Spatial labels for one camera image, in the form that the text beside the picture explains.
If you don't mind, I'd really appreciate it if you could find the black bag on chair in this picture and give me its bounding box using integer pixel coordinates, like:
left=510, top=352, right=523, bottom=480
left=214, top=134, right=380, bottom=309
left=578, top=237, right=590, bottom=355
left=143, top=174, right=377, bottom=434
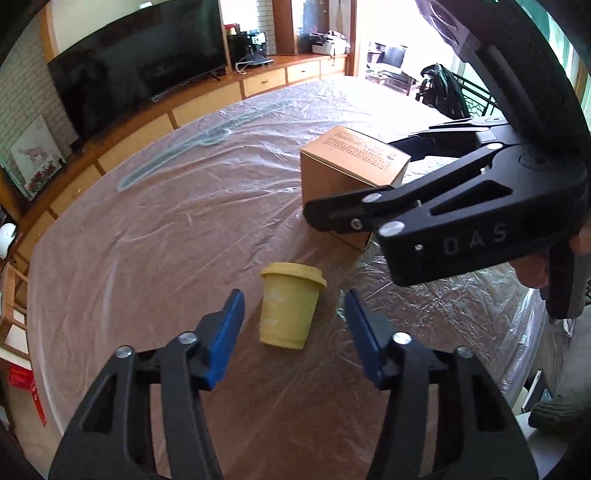
left=415, top=64, right=471, bottom=120

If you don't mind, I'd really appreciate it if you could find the yellow lidded cup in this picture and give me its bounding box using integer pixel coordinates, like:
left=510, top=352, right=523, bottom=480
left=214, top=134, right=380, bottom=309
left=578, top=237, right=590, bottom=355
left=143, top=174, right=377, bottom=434
left=259, top=262, right=328, bottom=350

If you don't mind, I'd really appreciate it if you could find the wooden tv cabinet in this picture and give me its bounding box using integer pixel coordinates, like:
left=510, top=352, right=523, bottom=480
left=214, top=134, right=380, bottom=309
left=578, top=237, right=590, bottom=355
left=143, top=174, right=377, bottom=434
left=9, top=54, right=348, bottom=264

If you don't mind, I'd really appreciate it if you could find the person's right hand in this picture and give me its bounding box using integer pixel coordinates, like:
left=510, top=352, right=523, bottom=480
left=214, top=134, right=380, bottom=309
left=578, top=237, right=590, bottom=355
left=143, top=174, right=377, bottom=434
left=510, top=230, right=591, bottom=291

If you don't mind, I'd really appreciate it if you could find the clear plastic table cover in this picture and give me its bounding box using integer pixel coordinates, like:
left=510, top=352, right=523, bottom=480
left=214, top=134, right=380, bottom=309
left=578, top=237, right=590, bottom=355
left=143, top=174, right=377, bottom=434
left=28, top=77, right=545, bottom=479

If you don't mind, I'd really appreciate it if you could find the red plastic basket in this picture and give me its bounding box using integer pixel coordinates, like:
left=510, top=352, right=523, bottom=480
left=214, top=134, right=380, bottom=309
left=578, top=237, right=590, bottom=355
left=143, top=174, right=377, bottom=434
left=6, top=363, right=49, bottom=428

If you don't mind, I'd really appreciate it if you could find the black coffee machine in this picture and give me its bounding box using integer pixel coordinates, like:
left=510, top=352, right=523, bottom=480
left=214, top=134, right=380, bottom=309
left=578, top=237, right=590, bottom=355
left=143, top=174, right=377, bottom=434
left=228, top=30, right=273, bottom=72

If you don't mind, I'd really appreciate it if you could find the brown cardboard box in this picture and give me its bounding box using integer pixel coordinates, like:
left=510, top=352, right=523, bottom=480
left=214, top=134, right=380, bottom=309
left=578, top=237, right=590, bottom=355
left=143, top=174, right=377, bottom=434
left=301, top=126, right=411, bottom=251

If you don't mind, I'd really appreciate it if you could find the white helmet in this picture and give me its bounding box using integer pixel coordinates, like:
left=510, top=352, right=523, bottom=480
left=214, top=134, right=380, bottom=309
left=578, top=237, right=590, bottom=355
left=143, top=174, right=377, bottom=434
left=0, top=223, right=17, bottom=260

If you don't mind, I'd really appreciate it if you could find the small wooden side table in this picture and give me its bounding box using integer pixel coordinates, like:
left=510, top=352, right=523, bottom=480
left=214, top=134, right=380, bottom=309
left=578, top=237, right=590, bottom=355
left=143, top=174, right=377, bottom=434
left=1, top=264, right=31, bottom=369

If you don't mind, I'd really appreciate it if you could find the black television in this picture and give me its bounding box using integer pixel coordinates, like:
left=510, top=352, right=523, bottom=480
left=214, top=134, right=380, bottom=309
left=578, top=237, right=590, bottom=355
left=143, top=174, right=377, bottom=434
left=48, top=1, right=226, bottom=141

